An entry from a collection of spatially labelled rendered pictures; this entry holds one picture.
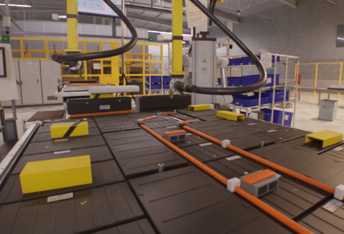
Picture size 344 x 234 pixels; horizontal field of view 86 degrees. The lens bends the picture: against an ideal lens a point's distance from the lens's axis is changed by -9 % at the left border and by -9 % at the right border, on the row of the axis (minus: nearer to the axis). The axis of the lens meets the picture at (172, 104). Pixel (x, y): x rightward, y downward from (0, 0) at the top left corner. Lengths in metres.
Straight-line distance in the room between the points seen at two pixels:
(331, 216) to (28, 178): 0.61
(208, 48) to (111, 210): 2.69
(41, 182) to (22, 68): 9.60
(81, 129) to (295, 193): 0.79
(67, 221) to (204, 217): 0.24
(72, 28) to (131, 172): 0.97
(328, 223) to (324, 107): 6.73
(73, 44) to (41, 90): 8.76
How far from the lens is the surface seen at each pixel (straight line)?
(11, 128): 1.47
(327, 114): 7.15
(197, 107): 1.47
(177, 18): 1.17
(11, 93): 3.57
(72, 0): 1.35
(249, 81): 3.73
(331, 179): 0.62
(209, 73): 2.92
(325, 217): 0.48
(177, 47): 1.14
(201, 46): 2.92
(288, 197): 0.51
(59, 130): 0.94
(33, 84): 10.00
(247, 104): 3.57
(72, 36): 1.30
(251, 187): 0.48
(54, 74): 9.90
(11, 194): 0.57
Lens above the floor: 1.26
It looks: 8 degrees down
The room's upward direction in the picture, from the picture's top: straight up
